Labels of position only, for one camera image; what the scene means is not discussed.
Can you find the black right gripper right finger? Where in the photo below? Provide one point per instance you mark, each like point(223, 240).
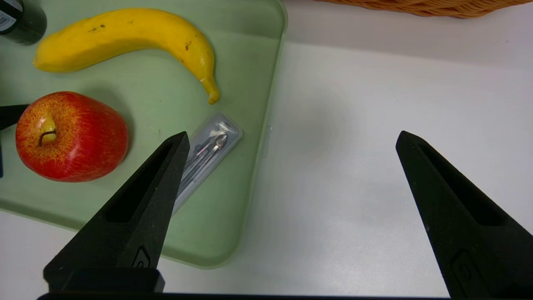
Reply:
point(466, 225)

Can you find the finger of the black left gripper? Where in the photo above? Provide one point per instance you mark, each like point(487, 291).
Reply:
point(10, 114)

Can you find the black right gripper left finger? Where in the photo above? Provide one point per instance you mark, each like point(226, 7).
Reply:
point(133, 225)

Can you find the red apple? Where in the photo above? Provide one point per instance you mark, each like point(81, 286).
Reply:
point(75, 137)

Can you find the black cosmetic tube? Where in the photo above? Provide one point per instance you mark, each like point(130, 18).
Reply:
point(21, 21)

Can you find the orange wicker basket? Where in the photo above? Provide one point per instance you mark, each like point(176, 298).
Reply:
point(437, 6)

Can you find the clear plastic compass case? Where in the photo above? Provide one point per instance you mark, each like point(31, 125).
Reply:
point(216, 141)

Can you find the light green plastic tray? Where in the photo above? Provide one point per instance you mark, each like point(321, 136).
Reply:
point(166, 104)

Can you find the yellow banana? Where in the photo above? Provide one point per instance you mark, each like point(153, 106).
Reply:
point(125, 33)

